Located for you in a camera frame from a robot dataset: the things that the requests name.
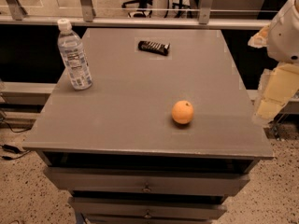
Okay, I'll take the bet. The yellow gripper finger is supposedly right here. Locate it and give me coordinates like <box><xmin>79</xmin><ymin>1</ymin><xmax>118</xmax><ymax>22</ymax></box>
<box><xmin>248</xmin><ymin>25</ymin><xmax>269</xmax><ymax>49</ymax></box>
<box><xmin>254</xmin><ymin>63</ymin><xmax>299</xmax><ymax>120</ymax></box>

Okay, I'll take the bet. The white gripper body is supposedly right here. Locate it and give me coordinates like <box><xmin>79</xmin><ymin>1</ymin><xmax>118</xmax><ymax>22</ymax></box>
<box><xmin>267</xmin><ymin>0</ymin><xmax>299</xmax><ymax>63</ymax></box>

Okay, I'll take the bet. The clear plastic water bottle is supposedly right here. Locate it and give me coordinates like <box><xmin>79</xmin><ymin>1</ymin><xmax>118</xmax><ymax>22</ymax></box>
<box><xmin>57</xmin><ymin>19</ymin><xmax>93</xmax><ymax>91</ymax></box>

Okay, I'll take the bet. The orange fruit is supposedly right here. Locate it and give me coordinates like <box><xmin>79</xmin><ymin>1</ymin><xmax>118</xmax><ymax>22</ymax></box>
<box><xmin>171</xmin><ymin>100</ymin><xmax>194</xmax><ymax>124</ymax></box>

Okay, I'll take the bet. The black snack bar wrapper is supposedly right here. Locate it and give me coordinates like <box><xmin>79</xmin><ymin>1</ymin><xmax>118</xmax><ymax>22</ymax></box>
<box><xmin>138</xmin><ymin>41</ymin><xmax>170</xmax><ymax>56</ymax></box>

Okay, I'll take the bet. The grey drawer cabinet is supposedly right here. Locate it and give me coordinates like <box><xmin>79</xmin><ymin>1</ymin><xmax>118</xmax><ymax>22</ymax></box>
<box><xmin>24</xmin><ymin>28</ymin><xmax>273</xmax><ymax>224</ymax></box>

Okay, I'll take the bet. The black office chair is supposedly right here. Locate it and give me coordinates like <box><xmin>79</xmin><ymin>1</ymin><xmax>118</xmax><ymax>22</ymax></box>
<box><xmin>121</xmin><ymin>0</ymin><xmax>152</xmax><ymax>18</ymax></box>

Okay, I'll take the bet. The top grey drawer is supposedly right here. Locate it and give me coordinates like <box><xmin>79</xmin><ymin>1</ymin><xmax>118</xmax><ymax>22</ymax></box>
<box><xmin>45</xmin><ymin>167</ymin><xmax>249</xmax><ymax>196</ymax></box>

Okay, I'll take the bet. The grey drawer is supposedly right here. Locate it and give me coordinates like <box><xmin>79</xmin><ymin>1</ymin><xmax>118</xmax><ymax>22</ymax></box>
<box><xmin>45</xmin><ymin>167</ymin><xmax>249</xmax><ymax>196</ymax></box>
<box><xmin>69</xmin><ymin>198</ymin><xmax>226</xmax><ymax>219</ymax></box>

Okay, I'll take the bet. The metal railing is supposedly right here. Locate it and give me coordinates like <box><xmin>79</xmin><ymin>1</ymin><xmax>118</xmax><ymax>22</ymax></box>
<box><xmin>1</xmin><ymin>0</ymin><xmax>269</xmax><ymax>30</ymax></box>

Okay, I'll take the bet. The black floor cable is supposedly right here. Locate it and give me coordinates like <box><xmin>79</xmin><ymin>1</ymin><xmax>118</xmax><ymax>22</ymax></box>
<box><xmin>0</xmin><ymin>119</ymin><xmax>32</xmax><ymax>161</ymax></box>

